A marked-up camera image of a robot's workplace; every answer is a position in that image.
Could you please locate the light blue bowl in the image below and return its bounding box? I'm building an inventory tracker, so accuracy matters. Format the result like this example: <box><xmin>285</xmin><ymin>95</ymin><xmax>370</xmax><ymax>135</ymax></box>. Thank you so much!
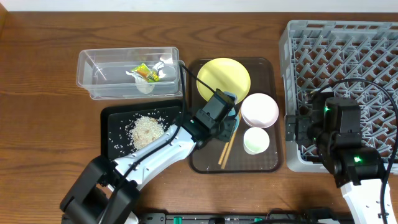
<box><xmin>224</xmin><ymin>91</ymin><xmax>239</xmax><ymax>132</ymax></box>

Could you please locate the white green cup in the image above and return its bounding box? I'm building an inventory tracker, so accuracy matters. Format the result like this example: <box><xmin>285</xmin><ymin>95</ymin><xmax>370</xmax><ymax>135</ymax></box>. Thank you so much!
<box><xmin>243</xmin><ymin>127</ymin><xmax>270</xmax><ymax>155</ymax></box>

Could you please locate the pile of white rice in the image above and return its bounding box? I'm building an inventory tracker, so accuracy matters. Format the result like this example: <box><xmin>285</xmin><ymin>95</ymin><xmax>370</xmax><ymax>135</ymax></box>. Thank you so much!
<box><xmin>112</xmin><ymin>113</ymin><xmax>167</xmax><ymax>152</ymax></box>

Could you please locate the white tissue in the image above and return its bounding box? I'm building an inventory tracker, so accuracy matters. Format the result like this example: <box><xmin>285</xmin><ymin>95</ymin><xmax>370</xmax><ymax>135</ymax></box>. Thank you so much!
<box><xmin>125</xmin><ymin>62</ymin><xmax>165</xmax><ymax>95</ymax></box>

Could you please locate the green orange snack wrapper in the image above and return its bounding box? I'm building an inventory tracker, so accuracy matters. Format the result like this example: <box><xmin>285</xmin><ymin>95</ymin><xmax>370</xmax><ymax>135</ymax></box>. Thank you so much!
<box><xmin>131</xmin><ymin>63</ymin><xmax>160</xmax><ymax>82</ymax></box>

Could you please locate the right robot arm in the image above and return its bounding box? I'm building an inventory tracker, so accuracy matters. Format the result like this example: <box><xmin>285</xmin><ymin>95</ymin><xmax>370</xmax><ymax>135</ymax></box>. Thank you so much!
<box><xmin>285</xmin><ymin>94</ymin><xmax>397</xmax><ymax>223</ymax></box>

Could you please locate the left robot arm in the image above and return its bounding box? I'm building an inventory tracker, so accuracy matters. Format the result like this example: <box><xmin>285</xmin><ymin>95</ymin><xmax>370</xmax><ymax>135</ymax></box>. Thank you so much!
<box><xmin>60</xmin><ymin>109</ymin><xmax>236</xmax><ymax>223</ymax></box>

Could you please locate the grey plastic dishwasher rack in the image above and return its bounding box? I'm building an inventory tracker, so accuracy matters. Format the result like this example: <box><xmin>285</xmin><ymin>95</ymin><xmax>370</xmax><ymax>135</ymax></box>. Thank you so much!
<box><xmin>279</xmin><ymin>20</ymin><xmax>397</xmax><ymax>162</ymax></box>

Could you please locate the clear plastic waste bin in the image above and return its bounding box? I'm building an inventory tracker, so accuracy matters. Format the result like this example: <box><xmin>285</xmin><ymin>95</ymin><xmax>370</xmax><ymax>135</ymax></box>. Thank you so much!
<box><xmin>76</xmin><ymin>47</ymin><xmax>186</xmax><ymax>100</ymax></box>

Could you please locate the pink round bowl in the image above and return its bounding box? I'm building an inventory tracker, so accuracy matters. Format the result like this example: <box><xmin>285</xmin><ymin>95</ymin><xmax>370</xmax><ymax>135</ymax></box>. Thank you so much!
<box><xmin>241</xmin><ymin>93</ymin><xmax>279</xmax><ymax>128</ymax></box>

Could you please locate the wooden chopstick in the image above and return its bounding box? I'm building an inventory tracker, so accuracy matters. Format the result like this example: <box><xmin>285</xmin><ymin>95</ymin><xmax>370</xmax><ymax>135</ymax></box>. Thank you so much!
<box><xmin>220</xmin><ymin>111</ymin><xmax>243</xmax><ymax>170</ymax></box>
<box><xmin>217</xmin><ymin>107</ymin><xmax>243</xmax><ymax>166</ymax></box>

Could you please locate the brown plastic serving tray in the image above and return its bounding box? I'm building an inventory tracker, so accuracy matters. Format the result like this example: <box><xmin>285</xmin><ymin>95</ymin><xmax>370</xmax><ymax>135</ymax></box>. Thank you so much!
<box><xmin>189</xmin><ymin>57</ymin><xmax>283</xmax><ymax>174</ymax></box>

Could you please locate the yellow round plate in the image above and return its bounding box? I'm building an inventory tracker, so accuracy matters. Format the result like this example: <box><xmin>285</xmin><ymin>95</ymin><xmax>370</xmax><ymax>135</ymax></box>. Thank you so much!
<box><xmin>197</xmin><ymin>58</ymin><xmax>251</xmax><ymax>104</ymax></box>

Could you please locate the black plastic tray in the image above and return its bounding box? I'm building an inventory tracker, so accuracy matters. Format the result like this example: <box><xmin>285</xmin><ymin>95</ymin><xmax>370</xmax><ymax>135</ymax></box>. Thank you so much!
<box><xmin>100</xmin><ymin>100</ymin><xmax>182</xmax><ymax>161</ymax></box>

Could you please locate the right black cable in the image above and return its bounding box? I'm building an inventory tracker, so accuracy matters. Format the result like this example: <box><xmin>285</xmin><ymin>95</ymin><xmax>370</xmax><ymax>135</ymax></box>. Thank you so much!
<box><xmin>307</xmin><ymin>77</ymin><xmax>398</xmax><ymax>224</ymax></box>

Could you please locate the black cable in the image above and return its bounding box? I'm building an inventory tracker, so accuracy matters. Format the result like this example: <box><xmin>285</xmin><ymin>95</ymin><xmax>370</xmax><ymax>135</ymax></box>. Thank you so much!
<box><xmin>307</xmin><ymin>77</ymin><xmax>398</xmax><ymax>224</ymax></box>
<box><xmin>111</xmin><ymin>62</ymin><xmax>218</xmax><ymax>194</ymax></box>

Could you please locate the left black cable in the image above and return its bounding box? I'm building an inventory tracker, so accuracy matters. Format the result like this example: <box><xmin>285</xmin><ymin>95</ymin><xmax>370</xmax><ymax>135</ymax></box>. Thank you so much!
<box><xmin>111</xmin><ymin>62</ymin><xmax>218</xmax><ymax>194</ymax></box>

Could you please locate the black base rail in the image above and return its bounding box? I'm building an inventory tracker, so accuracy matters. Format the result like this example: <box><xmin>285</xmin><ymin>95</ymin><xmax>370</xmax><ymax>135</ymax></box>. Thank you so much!
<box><xmin>138</xmin><ymin>211</ymin><xmax>354</xmax><ymax>224</ymax></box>

